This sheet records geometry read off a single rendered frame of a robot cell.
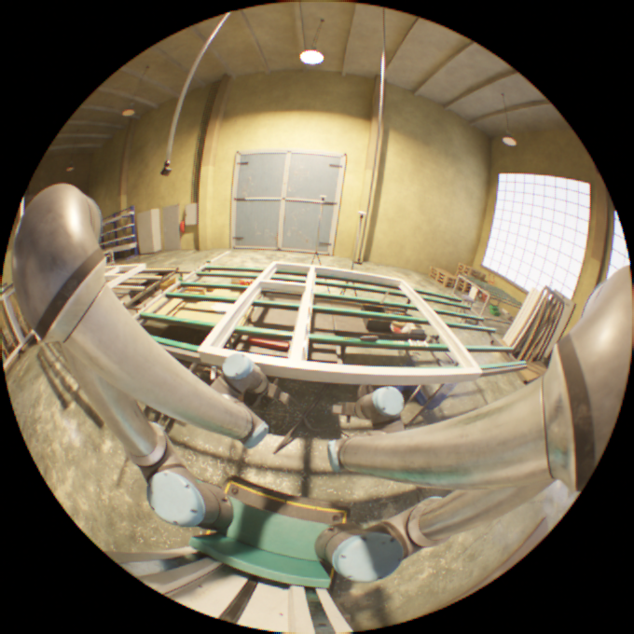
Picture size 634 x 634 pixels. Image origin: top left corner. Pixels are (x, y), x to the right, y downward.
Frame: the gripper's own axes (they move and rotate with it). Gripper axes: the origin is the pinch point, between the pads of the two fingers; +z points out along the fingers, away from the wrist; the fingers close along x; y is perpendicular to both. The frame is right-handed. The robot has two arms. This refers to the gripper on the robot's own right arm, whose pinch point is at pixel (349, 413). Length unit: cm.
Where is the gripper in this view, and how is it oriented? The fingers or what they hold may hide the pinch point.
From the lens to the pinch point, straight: 85.0
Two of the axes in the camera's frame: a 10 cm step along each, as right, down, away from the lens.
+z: -2.0, 5.5, 8.1
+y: -1.2, 8.1, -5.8
